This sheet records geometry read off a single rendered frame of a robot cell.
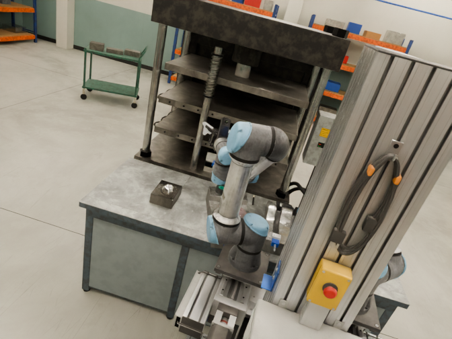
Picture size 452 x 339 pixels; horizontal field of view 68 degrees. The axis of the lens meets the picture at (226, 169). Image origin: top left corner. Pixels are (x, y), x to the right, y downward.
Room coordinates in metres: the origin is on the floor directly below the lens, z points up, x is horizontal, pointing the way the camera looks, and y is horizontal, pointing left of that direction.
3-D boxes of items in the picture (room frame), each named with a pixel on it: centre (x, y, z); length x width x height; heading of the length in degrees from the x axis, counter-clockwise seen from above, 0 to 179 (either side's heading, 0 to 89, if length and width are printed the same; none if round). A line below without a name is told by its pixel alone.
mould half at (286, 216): (1.84, -0.46, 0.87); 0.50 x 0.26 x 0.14; 176
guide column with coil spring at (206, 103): (2.43, 0.26, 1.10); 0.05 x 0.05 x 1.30
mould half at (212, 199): (1.78, -0.10, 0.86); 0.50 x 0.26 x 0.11; 13
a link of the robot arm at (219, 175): (1.41, 0.01, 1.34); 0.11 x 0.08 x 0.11; 108
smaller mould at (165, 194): (1.87, 0.34, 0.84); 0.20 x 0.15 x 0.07; 176
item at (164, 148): (2.76, 0.07, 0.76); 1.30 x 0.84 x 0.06; 86
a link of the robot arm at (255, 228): (1.19, -0.18, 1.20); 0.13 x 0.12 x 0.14; 108
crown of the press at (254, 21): (2.76, 0.07, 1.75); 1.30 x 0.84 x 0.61; 86
